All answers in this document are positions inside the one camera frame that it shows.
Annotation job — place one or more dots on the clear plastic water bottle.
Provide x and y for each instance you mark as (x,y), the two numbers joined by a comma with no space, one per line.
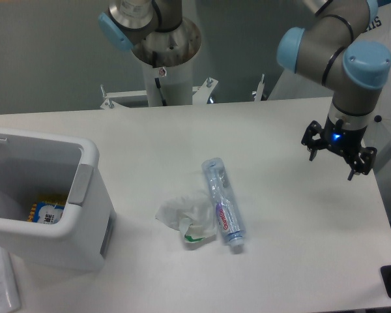
(224,203)

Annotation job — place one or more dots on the white metal base frame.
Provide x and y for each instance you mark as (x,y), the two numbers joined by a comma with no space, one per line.
(161,95)

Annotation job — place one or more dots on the yellow blue snack packet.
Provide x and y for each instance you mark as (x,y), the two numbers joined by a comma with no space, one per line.
(48,209)

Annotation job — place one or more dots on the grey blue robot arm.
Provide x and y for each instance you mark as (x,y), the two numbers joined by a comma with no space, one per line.
(127,23)

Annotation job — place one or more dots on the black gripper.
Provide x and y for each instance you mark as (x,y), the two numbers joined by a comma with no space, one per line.
(343,142)

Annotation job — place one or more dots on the white plastic trash can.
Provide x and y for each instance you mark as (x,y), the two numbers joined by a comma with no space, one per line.
(36,163)

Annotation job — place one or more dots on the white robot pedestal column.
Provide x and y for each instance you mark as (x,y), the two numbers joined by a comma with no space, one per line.
(169,56)

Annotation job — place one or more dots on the white paper sheet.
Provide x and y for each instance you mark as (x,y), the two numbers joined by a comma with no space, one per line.
(9,295)

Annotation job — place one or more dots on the white superior umbrella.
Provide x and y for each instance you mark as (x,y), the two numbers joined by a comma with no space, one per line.
(389,107)

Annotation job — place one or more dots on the crumpled white paper wrapper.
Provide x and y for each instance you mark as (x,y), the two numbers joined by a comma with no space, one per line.
(191,215)

